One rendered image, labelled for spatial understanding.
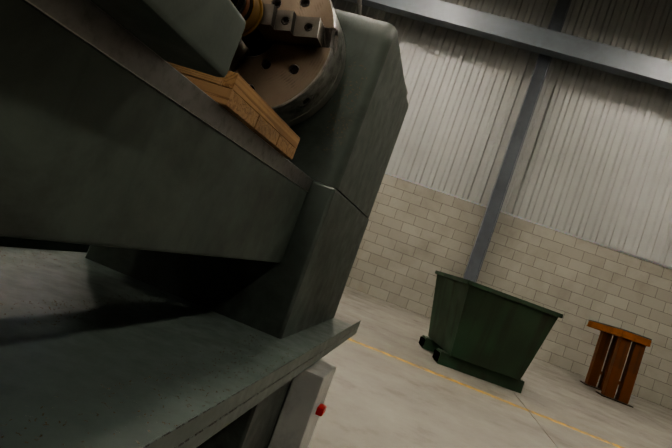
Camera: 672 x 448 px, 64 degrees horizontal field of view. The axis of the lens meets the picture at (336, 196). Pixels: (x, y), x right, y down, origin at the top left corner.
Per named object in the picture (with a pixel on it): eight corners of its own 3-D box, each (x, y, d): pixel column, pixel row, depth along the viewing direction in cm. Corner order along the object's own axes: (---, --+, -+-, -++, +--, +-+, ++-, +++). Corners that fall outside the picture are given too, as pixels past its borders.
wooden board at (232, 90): (114, 100, 99) (122, 80, 100) (292, 160, 92) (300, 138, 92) (-19, 26, 70) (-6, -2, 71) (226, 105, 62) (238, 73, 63)
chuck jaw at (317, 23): (276, 28, 106) (335, 32, 103) (272, 52, 105) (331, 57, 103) (258, 0, 95) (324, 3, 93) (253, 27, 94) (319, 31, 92)
